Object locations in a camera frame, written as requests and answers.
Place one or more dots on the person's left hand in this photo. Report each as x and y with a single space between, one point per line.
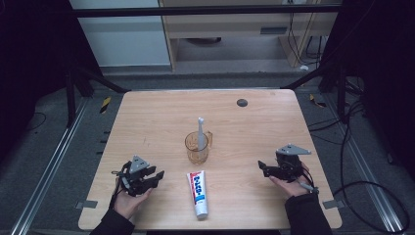
129 204

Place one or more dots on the amber transparent cup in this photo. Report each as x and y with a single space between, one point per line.
196 155

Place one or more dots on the black curtain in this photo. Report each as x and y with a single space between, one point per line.
385 65
32 65

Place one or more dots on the aluminium floor rail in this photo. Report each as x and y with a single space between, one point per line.
368 182
49 166

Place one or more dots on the grey round table grommet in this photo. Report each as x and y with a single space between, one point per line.
242 103

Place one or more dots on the yellow black striped tape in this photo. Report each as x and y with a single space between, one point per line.
105 105
316 102

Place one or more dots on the small white floor object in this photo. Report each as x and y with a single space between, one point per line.
304 68

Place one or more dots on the white cabinet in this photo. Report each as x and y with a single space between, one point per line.
124 42

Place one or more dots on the light wooden desk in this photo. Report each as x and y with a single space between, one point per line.
228 27

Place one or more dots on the person's right hand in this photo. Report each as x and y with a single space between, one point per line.
292 188

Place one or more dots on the grey plug on gripper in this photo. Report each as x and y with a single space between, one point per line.
308 186

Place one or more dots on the black horizontal bar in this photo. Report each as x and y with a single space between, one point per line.
195 11

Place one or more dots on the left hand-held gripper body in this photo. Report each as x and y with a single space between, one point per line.
133 179

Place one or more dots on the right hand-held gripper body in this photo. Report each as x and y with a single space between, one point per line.
288 166

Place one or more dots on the white red blue toothpaste tube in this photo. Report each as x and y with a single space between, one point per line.
198 196

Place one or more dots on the white electric toothbrush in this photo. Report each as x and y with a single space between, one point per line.
201 133

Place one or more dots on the black metal stand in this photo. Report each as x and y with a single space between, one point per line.
70 98
342 98

